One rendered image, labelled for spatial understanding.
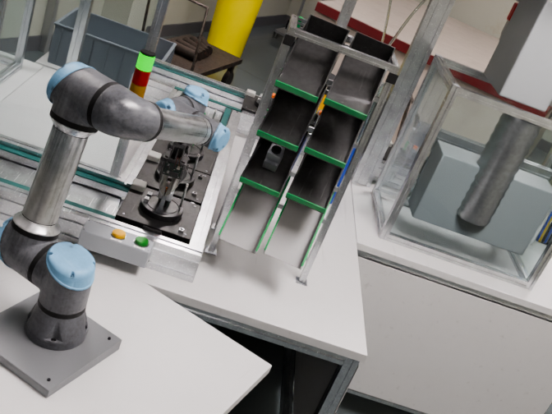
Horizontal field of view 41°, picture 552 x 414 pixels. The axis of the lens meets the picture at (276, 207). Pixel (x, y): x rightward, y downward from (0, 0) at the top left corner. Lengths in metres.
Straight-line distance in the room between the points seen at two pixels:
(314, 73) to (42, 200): 0.89
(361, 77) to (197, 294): 0.83
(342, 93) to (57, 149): 0.87
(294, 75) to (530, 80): 1.10
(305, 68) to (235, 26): 5.22
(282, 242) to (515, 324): 1.26
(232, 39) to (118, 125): 5.84
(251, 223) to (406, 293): 0.97
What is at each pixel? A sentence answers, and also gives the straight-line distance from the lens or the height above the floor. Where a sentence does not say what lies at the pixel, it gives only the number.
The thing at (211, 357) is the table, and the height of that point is 0.86.
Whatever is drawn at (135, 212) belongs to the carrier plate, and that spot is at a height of 0.97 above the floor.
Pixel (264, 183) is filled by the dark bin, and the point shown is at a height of 1.20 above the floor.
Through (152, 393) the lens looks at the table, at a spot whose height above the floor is 0.86.
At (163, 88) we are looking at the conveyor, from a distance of 3.53.
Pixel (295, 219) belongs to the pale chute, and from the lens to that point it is 2.40.
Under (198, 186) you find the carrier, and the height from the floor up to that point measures 0.97.
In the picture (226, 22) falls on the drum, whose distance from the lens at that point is 7.46.
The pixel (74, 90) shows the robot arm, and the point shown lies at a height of 1.49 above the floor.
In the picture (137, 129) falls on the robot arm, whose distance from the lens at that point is 1.70.
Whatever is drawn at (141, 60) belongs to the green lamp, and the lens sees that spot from 2.37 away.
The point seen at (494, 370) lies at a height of 0.49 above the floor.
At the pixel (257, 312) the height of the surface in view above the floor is 0.86.
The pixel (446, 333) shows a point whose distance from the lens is 3.25.
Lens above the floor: 2.13
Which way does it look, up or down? 25 degrees down
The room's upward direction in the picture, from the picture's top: 22 degrees clockwise
